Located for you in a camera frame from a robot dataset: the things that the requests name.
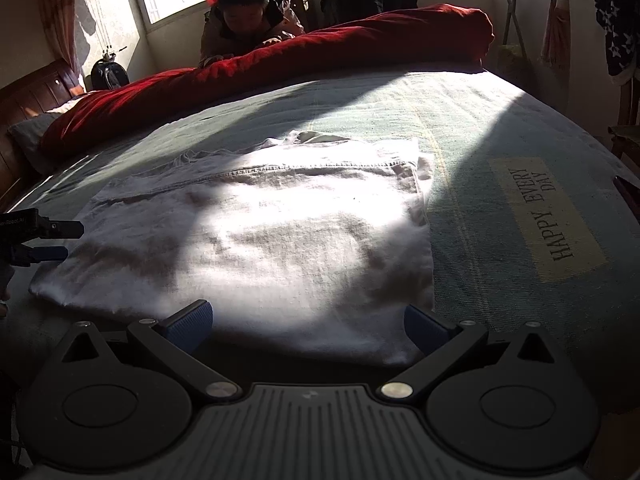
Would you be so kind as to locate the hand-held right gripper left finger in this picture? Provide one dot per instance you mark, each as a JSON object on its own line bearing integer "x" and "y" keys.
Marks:
{"x": 192, "y": 322}

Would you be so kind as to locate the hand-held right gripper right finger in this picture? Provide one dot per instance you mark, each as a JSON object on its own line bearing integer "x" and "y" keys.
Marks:
{"x": 425, "y": 327}

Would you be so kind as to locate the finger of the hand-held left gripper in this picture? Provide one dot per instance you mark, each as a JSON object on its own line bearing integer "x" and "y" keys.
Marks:
{"x": 62, "y": 229}
{"x": 45, "y": 255}

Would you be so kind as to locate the white printed t-shirt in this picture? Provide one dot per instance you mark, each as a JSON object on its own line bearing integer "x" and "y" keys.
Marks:
{"x": 250, "y": 235}

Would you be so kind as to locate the metal clothes drying rack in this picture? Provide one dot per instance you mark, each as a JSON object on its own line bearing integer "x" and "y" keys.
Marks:
{"x": 512, "y": 20}

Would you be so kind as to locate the person's left hand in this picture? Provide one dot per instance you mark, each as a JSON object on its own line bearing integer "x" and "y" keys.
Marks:
{"x": 6, "y": 290}

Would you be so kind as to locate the grey pillow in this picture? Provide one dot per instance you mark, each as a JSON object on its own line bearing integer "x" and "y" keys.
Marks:
{"x": 32, "y": 135}

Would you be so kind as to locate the wooden headboard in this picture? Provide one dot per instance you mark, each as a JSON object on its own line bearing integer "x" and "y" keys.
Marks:
{"x": 35, "y": 90}

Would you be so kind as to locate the black round bag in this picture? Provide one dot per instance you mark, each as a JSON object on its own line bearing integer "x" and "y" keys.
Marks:
{"x": 109, "y": 72}

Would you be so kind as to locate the green plaid bed sheet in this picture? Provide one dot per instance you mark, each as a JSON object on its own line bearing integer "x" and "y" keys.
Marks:
{"x": 500, "y": 135}

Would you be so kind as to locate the pink curtain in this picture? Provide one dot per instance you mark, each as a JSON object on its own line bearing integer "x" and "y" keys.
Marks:
{"x": 57, "y": 15}
{"x": 557, "y": 30}

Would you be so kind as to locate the wooden chair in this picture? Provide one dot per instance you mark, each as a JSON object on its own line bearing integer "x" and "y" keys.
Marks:
{"x": 625, "y": 130}

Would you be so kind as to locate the red quilt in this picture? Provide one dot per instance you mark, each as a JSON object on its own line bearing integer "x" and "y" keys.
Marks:
{"x": 300, "y": 55}

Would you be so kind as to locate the dark star print cloth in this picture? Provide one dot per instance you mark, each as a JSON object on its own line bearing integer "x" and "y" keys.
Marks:
{"x": 620, "y": 25}

